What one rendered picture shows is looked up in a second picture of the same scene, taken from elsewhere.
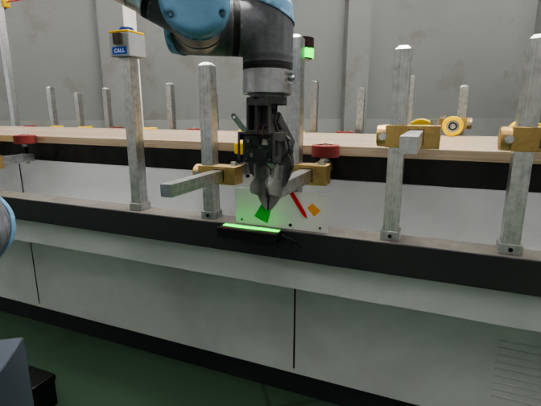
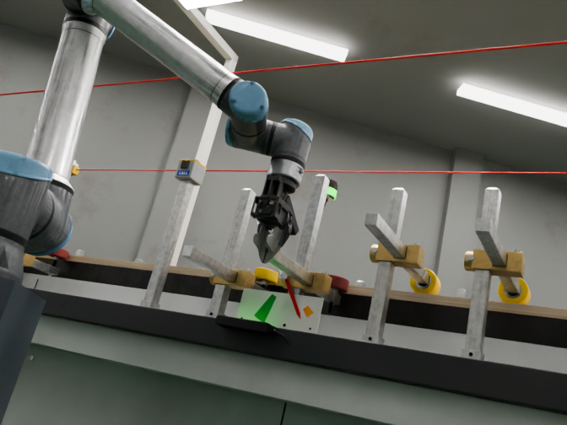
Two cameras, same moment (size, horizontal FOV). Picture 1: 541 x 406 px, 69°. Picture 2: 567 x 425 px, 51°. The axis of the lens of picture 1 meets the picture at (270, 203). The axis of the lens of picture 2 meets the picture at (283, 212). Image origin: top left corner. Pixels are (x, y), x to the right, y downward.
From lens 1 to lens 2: 0.86 m
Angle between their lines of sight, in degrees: 33
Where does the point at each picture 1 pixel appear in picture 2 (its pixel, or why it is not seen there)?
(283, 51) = (299, 153)
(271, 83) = (286, 169)
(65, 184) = not seen: hidden behind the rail
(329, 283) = (309, 392)
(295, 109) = (310, 227)
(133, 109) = (176, 219)
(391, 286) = (367, 395)
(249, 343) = not seen: outside the picture
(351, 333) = not seen: outside the picture
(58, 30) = (105, 217)
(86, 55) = (123, 248)
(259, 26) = (286, 135)
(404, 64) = (397, 199)
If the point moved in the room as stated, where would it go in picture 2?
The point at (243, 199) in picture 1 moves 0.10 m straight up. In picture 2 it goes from (248, 299) to (256, 266)
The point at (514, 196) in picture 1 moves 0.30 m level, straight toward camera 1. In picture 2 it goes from (474, 306) to (422, 265)
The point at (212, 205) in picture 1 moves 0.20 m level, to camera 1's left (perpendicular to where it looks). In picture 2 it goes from (218, 304) to (155, 291)
